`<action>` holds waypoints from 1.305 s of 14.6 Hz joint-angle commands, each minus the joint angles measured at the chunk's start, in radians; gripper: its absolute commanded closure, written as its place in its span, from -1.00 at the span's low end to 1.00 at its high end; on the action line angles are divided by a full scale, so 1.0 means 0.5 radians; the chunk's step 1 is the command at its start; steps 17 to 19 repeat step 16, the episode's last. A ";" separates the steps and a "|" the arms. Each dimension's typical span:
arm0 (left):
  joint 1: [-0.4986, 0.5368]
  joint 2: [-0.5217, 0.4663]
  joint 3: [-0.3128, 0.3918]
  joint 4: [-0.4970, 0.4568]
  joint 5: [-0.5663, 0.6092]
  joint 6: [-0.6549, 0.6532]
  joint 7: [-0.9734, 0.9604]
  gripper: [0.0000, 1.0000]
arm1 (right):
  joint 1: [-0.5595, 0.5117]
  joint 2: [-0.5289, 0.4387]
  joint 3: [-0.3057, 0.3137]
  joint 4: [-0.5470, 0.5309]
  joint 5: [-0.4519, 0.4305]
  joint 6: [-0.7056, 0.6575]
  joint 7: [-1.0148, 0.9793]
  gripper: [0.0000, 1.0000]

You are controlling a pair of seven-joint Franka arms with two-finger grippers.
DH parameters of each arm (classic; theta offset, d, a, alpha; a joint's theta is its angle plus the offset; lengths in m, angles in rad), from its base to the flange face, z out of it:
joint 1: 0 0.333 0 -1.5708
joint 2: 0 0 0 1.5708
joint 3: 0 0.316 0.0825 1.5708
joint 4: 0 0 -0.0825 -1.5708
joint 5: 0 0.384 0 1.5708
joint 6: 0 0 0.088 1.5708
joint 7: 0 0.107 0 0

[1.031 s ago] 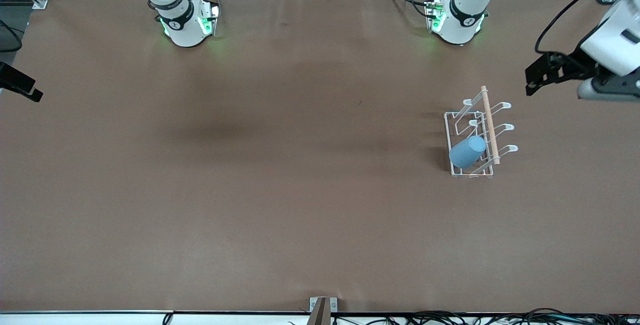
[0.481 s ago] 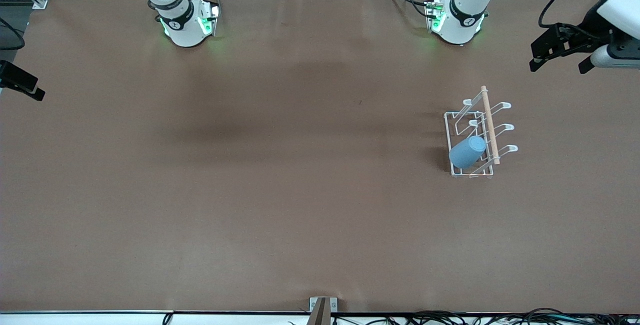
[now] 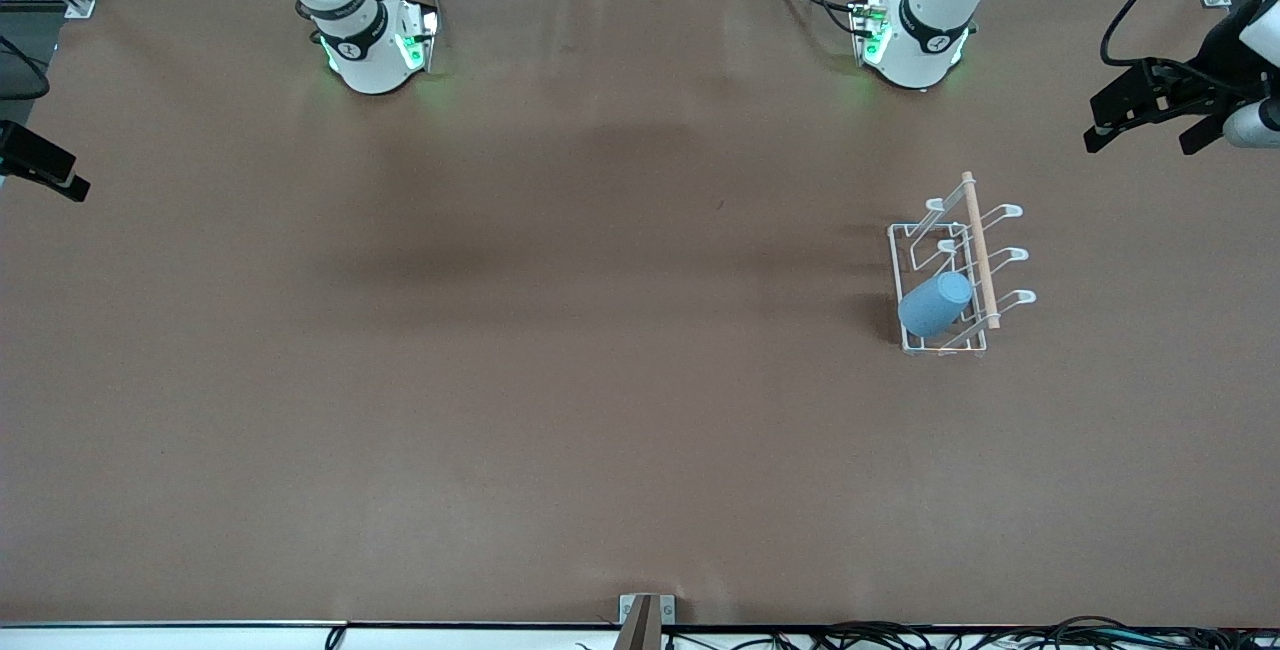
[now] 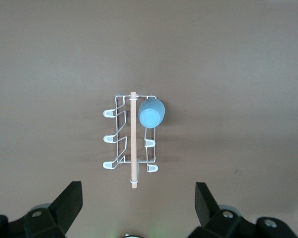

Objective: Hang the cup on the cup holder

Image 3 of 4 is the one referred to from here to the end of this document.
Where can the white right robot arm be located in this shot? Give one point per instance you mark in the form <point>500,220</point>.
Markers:
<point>365,60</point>

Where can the brown wooden post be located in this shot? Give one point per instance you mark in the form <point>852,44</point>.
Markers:
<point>638,630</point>

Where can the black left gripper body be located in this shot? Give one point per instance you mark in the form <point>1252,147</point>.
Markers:
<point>1219,57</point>

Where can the blue plastic cup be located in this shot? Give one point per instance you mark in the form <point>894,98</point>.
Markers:
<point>935,305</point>

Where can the grey metal bracket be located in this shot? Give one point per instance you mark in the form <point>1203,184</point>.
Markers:
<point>628,608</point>

